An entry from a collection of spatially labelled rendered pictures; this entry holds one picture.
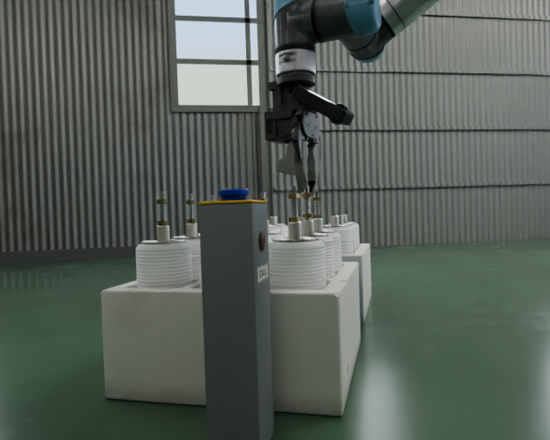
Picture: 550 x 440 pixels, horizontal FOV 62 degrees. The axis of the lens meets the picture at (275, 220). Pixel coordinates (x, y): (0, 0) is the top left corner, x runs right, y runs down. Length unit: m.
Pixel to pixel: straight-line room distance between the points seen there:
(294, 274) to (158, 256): 0.23
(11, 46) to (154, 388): 3.28
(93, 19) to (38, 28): 0.37
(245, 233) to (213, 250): 0.05
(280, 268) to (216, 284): 0.17
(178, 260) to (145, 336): 0.13
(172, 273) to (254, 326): 0.26
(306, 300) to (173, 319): 0.22
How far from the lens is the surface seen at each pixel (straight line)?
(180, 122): 3.52
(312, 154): 0.88
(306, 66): 0.88
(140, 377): 0.81
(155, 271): 0.79
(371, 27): 0.88
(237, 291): 0.57
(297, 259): 0.71
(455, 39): 4.21
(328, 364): 0.70
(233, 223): 0.56
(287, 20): 0.90
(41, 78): 3.74
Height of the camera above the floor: 0.30
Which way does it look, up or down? 1 degrees down
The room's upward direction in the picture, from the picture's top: 2 degrees counter-clockwise
